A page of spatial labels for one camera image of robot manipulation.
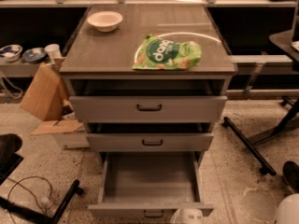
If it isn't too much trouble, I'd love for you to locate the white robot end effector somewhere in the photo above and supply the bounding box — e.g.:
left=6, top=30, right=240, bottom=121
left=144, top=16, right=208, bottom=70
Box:
left=170, top=208, right=203, bottom=224

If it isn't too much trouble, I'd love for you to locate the grey drawer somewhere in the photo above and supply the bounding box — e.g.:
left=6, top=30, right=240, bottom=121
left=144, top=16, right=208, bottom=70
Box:
left=70, top=79, right=227, bottom=123
left=89, top=152, right=214, bottom=218
left=87, top=123, right=213, bottom=152

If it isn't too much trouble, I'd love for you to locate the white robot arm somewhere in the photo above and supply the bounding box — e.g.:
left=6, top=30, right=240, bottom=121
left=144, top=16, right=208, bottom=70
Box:
left=170, top=193, right=299, bottom=224

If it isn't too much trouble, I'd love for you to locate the grey drawer cabinet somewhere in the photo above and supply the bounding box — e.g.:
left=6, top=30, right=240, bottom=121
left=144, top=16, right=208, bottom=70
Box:
left=61, top=4, right=235, bottom=158

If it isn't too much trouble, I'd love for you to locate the black stand base left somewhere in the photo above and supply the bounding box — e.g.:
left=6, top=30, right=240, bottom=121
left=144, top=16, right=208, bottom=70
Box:
left=0, top=179, right=83, bottom=224

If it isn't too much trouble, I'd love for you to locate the black stand base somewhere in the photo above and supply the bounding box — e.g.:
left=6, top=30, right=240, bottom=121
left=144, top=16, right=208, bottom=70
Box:
left=0, top=179, right=83, bottom=224
left=222, top=96, right=299, bottom=175

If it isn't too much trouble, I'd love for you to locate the black round object right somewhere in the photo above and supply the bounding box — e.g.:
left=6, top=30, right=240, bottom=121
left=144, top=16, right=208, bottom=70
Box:
left=282, top=161, right=299, bottom=193

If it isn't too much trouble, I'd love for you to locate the black stand base right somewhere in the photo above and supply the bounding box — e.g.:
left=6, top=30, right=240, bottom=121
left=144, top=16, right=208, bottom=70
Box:
left=222, top=96, right=299, bottom=175

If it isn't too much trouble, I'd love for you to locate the green snack bag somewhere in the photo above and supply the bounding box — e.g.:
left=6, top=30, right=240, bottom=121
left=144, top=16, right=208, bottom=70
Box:
left=132, top=35, right=202, bottom=71

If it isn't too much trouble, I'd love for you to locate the brown cardboard box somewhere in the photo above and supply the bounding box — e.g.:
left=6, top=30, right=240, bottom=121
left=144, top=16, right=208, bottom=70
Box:
left=21, top=63, right=69, bottom=120

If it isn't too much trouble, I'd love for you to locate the black chair seat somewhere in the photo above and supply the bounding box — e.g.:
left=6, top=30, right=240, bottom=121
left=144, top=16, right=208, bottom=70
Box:
left=0, top=133, right=22, bottom=185

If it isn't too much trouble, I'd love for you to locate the dark side table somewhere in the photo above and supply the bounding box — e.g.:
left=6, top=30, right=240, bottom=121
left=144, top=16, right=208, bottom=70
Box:
left=269, top=0, right=299, bottom=72

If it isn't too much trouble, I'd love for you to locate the white paper cup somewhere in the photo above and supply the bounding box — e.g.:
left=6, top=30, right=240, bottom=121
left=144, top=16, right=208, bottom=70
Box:
left=44, top=44, right=62, bottom=63

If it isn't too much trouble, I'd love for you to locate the blue white bowl left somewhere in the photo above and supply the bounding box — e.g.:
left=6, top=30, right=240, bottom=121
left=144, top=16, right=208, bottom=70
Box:
left=0, top=44, right=22, bottom=63

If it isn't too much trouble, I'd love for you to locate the black cable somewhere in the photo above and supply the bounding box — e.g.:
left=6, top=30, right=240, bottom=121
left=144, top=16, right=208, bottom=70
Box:
left=0, top=175, right=53, bottom=224

